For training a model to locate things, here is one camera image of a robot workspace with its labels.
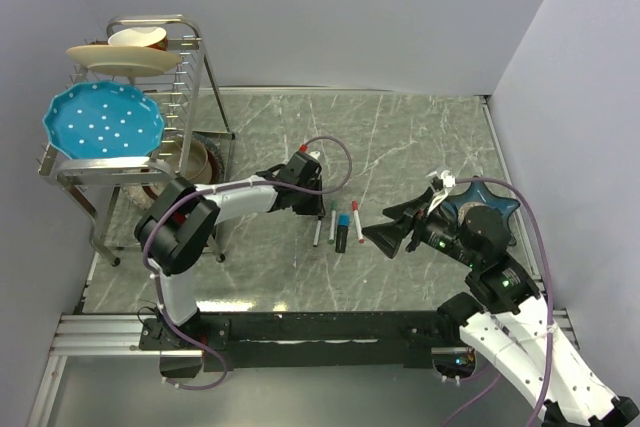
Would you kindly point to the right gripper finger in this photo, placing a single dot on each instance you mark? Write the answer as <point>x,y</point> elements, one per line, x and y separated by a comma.
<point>387,237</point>
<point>409,208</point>

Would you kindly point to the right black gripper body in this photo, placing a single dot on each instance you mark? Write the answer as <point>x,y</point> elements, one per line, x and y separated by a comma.
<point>440,232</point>

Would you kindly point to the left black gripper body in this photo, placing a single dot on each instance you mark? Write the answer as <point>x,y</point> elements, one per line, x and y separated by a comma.
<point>307,203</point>

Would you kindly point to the white pen red tip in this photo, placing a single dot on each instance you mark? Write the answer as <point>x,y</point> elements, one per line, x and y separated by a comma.
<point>358,224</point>

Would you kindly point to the black marker blue tip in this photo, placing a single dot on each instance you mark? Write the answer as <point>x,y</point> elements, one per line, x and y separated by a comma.
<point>341,238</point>

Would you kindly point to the white pen green tip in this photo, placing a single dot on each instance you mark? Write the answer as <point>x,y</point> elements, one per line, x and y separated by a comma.
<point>332,229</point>

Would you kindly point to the white pen black tip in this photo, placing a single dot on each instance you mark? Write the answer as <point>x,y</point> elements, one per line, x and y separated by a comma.
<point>317,234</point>

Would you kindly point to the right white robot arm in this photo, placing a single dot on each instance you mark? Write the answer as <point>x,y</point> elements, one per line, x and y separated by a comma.
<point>504,316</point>

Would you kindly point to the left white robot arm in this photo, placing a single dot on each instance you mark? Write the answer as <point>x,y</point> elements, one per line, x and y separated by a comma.
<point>174,231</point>

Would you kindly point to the blue star-shaped dish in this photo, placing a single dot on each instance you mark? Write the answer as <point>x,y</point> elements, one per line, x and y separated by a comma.
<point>476,194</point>

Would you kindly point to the cream deep bowl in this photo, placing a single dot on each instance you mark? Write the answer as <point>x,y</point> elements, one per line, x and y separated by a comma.
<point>198,167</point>

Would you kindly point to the patterned rim plate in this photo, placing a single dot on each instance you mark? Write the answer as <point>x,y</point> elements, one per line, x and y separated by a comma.
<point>142,196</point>

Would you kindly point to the metal dish rack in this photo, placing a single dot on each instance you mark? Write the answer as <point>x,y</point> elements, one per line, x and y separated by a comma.
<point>177,95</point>

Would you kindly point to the white and red bowl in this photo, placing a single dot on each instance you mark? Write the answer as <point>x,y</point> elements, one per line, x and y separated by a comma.
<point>150,37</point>

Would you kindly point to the blue polka dot plate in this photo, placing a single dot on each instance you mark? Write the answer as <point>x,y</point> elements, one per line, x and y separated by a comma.
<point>104,119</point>

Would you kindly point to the cream flat plate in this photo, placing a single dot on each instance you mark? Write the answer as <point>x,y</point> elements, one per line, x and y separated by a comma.
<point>124,61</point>

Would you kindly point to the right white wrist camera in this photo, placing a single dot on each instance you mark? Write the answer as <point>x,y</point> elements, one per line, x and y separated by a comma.
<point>442,182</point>

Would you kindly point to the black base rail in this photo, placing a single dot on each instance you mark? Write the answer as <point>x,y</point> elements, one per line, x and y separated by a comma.
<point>215,342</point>

